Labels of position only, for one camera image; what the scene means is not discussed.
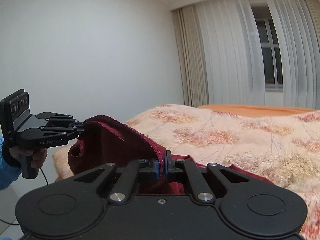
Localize blue sleeve forearm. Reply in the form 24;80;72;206
0;137;22;190

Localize black cable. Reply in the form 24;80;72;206
0;167;51;225

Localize floral peach fleece blanket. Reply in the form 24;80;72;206
51;103;320;240

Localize orange bed sheet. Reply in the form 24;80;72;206
199;105;314;118

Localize black camera box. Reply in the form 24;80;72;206
1;89;31;135

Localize beige drape curtain left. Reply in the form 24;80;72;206
172;5;209;107

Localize beige drape curtain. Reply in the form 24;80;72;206
172;5;209;107
304;0;319;110

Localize beige drape curtain right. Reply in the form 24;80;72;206
304;0;319;110

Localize white sheer curtain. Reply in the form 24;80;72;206
195;0;317;109

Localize dark red long-sleeve sweater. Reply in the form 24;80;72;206
67;115;275;196

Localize window with white frame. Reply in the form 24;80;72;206
252;5;283;91

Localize left hand on handle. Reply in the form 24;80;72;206
2;145;48;168

